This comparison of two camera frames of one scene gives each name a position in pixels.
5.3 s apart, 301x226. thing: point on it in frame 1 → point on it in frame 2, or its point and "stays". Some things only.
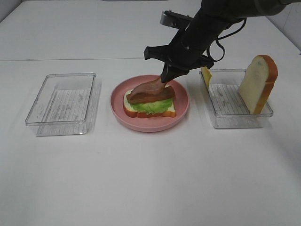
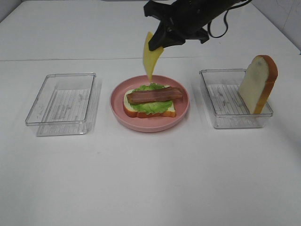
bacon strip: x=151 y=86 → x=154 y=94
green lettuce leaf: x=153 y=107 stays
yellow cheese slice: x=207 y=76 → x=150 y=57
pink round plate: x=148 y=125 stays
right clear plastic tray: x=224 y=96 stays
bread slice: x=259 y=79 stays
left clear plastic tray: x=67 y=104 stays
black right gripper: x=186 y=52 → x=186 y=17
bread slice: x=128 y=109 stays
